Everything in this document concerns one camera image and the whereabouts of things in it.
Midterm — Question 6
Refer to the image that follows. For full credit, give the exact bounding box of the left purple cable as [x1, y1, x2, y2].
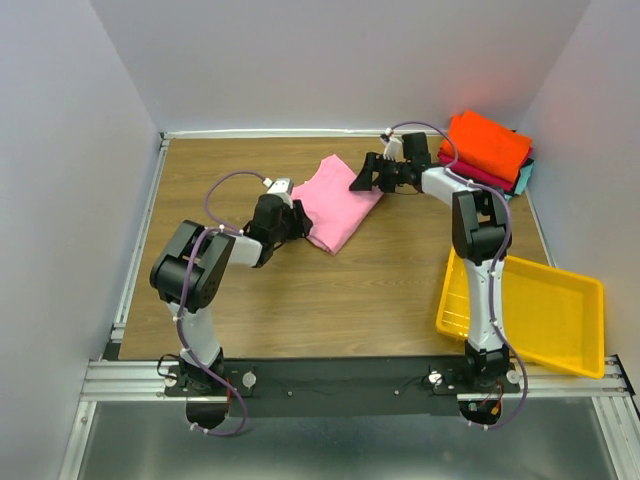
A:
[171, 171, 249, 437]

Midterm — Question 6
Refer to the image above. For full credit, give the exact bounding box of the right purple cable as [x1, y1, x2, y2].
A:
[387, 120, 529, 431]

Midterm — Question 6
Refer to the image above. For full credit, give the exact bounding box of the pink t shirt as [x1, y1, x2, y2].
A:
[292, 155, 383, 255]

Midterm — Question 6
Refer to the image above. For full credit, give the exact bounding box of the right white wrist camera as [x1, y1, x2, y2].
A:
[379, 128, 403, 161]

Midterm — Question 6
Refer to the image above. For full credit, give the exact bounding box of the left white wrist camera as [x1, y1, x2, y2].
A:
[262, 177, 294, 208]

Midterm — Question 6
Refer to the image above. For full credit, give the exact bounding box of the purple cable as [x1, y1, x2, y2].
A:
[171, 171, 249, 437]
[387, 120, 529, 431]

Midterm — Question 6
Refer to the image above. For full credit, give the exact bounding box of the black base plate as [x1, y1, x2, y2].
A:
[156, 355, 520, 431]

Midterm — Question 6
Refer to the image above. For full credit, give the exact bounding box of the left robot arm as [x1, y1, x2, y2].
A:
[149, 193, 313, 395]

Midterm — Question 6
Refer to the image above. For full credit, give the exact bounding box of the yellow plastic tray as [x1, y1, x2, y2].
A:
[435, 244, 606, 379]

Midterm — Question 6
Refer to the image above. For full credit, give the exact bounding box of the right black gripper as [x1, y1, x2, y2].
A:
[347, 153, 409, 195]

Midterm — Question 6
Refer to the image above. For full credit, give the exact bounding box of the orange folded t shirt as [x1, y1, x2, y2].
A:
[440, 110, 533, 166]

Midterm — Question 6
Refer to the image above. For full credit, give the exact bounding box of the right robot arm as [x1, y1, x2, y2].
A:
[349, 129, 512, 392]

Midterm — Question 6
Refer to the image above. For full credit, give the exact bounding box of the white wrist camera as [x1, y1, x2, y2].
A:
[262, 177, 294, 208]
[379, 128, 403, 161]

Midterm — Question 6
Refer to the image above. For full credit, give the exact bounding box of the teal folded t shirt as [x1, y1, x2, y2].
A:
[499, 158, 535, 202]

